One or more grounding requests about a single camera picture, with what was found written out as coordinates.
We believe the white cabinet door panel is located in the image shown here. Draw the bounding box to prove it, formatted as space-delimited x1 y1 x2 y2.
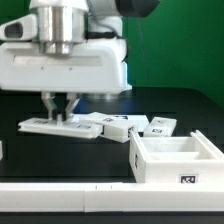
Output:
18 118 103 139

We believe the white left edge block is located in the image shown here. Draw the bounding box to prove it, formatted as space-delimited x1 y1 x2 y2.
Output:
0 141 3 161

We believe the white cabinet body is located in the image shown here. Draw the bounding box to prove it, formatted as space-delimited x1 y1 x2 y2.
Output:
129 130 224 184

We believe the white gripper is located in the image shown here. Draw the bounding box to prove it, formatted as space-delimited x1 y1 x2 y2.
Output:
0 38 128 120

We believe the white front fence bar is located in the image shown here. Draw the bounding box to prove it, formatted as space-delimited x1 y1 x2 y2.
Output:
0 183 224 212

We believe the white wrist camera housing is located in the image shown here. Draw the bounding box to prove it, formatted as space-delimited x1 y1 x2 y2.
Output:
0 14 38 41

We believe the small white cabinet panel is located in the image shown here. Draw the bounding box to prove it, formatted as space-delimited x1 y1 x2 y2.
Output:
143 117 177 137

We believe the flat white base sheet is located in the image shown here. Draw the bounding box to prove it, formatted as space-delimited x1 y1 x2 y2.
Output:
72 112 149 132

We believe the white cabinet top block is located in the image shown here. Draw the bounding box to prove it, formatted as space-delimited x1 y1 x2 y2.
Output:
80 112 138 143

